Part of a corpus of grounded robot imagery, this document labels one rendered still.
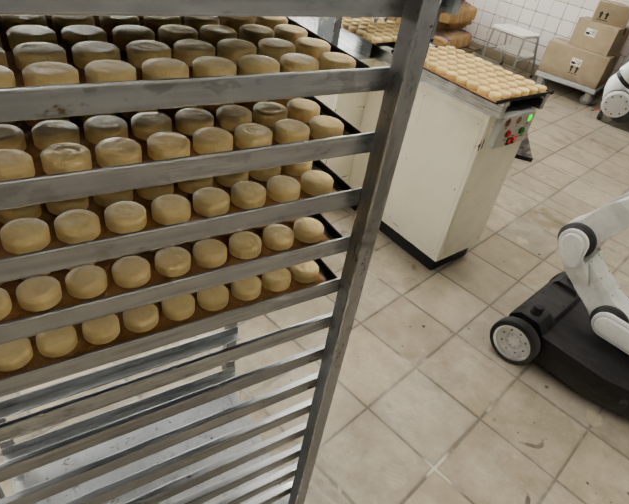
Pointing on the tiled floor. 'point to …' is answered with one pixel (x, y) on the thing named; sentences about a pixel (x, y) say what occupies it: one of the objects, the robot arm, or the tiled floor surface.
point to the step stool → (515, 46)
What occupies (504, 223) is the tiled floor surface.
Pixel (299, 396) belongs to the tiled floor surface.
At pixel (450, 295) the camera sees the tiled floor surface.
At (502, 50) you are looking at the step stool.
